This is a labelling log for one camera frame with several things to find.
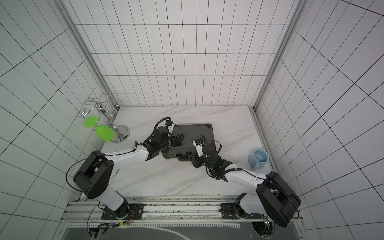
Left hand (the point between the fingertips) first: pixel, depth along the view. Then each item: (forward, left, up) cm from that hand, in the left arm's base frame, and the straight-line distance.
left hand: (177, 137), depth 90 cm
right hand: (-9, -9, -1) cm, 13 cm away
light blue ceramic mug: (-10, -50, -7) cm, 52 cm away
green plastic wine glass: (-2, +41, +8) cm, 42 cm away
